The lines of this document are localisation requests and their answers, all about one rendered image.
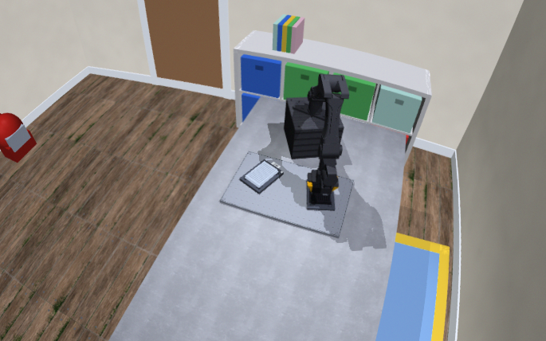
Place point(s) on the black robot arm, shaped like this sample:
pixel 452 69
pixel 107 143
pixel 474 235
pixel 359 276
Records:
pixel 329 148

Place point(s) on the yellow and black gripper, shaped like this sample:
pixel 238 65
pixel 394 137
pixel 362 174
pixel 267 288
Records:
pixel 312 179

